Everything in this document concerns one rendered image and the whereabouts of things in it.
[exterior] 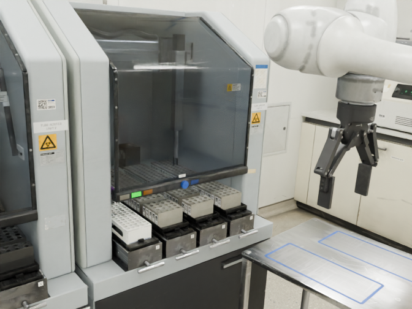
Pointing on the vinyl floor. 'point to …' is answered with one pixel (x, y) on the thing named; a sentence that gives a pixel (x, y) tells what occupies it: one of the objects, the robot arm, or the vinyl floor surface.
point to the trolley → (333, 267)
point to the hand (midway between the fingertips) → (343, 195)
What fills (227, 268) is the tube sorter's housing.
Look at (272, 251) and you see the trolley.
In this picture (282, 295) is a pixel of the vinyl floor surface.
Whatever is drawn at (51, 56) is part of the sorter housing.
